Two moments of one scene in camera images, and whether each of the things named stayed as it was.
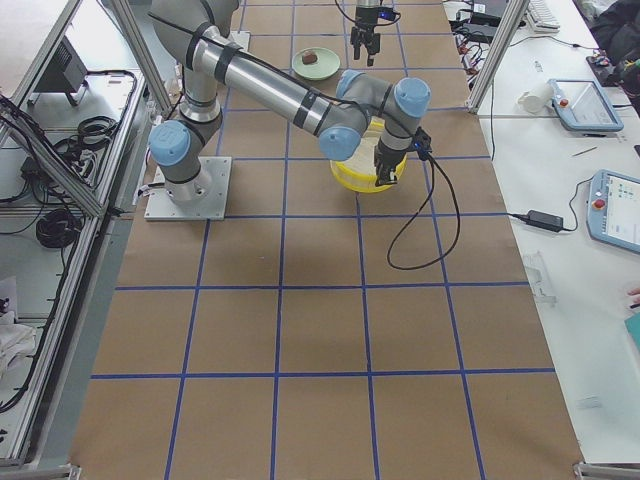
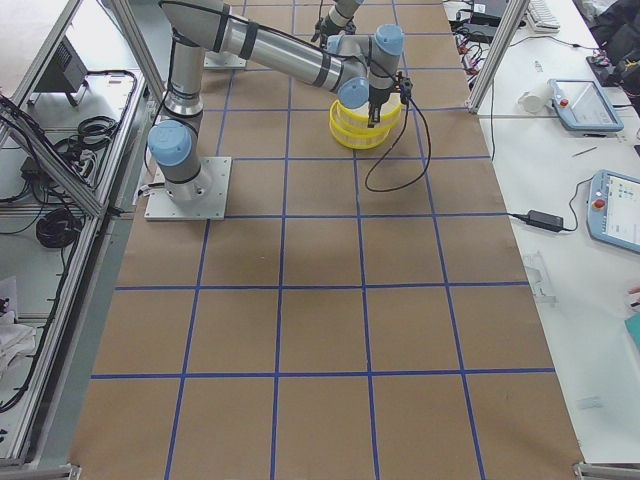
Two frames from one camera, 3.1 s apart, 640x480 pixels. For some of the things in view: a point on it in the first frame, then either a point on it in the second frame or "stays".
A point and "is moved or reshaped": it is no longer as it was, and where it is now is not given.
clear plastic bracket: [535, 269] stays
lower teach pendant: [613, 209] stays
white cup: [532, 101] stays
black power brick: [544, 221] stays
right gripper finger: [385, 175] to [371, 111]
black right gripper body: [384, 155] to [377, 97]
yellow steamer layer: [358, 172] is moved or reshaped
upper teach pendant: [581, 105] stays
